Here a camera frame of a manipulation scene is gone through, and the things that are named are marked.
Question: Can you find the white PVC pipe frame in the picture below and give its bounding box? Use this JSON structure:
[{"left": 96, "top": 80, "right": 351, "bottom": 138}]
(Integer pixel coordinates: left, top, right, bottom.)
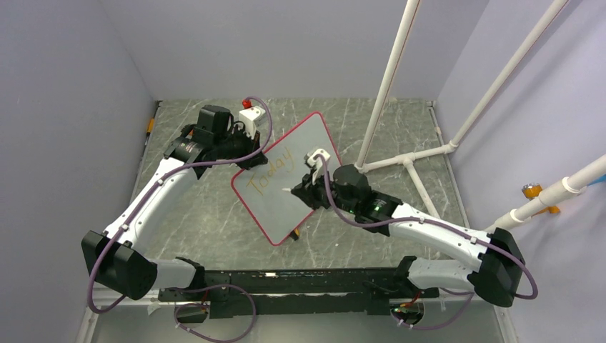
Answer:
[{"left": 353, "top": 0, "right": 572, "bottom": 219}]

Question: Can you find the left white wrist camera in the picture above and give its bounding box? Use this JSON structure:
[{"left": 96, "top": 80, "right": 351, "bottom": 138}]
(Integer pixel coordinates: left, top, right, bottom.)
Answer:
[{"left": 238, "top": 99, "right": 267, "bottom": 138}]

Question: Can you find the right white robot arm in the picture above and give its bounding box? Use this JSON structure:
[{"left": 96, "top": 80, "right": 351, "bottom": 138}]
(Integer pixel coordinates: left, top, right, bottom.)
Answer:
[{"left": 289, "top": 165, "right": 538, "bottom": 307}]

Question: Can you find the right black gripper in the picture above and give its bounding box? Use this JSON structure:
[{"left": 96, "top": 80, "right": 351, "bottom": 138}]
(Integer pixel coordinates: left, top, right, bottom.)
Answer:
[{"left": 292, "top": 165, "right": 359, "bottom": 215}]

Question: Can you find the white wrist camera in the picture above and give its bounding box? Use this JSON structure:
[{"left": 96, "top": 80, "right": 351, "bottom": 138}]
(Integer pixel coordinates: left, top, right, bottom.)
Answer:
[
  {"left": 305, "top": 148, "right": 331, "bottom": 185},
  {"left": 238, "top": 99, "right": 267, "bottom": 138}
]

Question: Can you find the white PVC pipe right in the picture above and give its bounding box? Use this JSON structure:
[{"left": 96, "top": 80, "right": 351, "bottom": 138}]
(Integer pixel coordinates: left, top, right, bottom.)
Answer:
[{"left": 484, "top": 154, "right": 605, "bottom": 233}]

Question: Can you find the purple cable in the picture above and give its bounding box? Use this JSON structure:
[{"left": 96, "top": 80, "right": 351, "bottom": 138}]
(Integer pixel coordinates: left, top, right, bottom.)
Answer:
[
  {"left": 319, "top": 155, "right": 540, "bottom": 332},
  {"left": 87, "top": 96, "right": 273, "bottom": 343}
]

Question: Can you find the orange tool at edge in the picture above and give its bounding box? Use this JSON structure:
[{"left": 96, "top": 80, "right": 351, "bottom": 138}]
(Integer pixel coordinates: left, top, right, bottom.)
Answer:
[{"left": 146, "top": 118, "right": 155, "bottom": 137}]

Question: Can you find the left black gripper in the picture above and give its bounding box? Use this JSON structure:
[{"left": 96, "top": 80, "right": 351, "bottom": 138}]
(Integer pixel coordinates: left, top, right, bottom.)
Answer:
[{"left": 214, "top": 124, "right": 266, "bottom": 171}]

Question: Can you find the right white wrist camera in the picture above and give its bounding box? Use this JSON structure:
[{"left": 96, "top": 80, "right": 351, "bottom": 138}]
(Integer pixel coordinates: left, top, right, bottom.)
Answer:
[{"left": 305, "top": 148, "right": 331, "bottom": 185}]

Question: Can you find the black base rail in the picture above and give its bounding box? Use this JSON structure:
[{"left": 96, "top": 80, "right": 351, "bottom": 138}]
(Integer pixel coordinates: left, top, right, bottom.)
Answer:
[{"left": 158, "top": 267, "right": 439, "bottom": 319}]

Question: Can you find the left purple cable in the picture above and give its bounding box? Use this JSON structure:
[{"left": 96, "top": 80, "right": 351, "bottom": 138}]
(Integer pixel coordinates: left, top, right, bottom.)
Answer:
[{"left": 87, "top": 96, "right": 273, "bottom": 343}]

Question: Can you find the red-framed whiteboard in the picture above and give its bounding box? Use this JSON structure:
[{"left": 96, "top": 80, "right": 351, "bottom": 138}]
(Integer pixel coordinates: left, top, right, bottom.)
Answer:
[{"left": 231, "top": 111, "right": 341, "bottom": 246}]

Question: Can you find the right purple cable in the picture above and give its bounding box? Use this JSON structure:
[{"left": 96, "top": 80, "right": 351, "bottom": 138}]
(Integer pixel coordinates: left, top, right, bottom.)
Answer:
[{"left": 319, "top": 155, "right": 540, "bottom": 332}]

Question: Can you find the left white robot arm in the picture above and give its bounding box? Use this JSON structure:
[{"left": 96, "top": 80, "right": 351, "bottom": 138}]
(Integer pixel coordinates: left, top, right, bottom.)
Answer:
[{"left": 81, "top": 96, "right": 272, "bottom": 307}]

